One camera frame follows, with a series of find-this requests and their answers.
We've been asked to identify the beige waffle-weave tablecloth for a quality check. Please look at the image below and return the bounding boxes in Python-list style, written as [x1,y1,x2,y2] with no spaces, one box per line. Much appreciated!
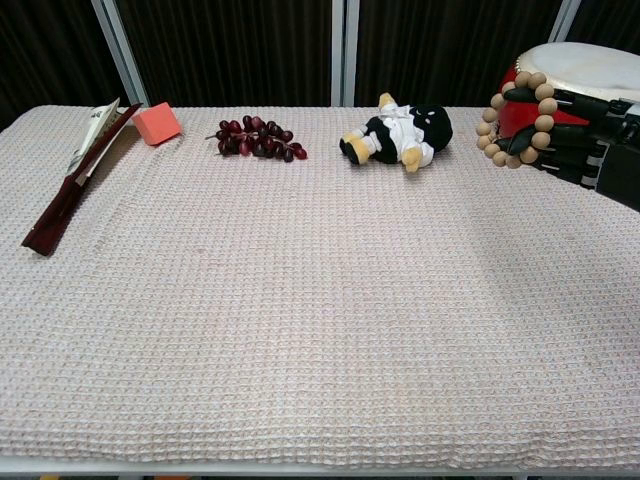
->
[0,103,640,472]

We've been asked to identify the red drum with white skin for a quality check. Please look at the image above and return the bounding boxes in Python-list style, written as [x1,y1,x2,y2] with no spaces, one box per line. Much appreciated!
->
[496,42,640,140]

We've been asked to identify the black white plush doll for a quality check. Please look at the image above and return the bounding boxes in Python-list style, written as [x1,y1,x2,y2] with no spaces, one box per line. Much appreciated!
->
[339,92,454,175]

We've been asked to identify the dark red grape bunch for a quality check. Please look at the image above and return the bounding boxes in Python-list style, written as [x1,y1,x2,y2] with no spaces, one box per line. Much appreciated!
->
[205,114,309,164]

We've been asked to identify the dark red folding fan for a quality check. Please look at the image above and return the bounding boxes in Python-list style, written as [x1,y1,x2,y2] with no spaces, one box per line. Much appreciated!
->
[20,97,145,258]

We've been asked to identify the dark ribbed partition panel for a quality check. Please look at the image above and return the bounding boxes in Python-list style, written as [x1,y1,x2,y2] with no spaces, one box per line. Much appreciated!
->
[115,0,335,108]
[572,0,640,57]
[353,0,567,108]
[0,0,129,132]

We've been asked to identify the wooden bead bracelet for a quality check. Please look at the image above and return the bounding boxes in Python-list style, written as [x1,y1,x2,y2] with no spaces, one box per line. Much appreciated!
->
[474,70,558,170]

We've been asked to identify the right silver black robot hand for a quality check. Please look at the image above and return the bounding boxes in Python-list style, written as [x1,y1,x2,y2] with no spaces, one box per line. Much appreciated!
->
[494,82,640,215]

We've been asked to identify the orange foam block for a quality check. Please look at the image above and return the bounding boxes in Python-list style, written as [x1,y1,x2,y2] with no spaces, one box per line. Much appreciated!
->
[130,101,183,148]

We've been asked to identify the aluminium partition post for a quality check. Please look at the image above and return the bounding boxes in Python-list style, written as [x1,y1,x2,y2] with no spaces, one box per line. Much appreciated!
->
[546,0,583,45]
[91,0,150,108]
[331,0,360,108]

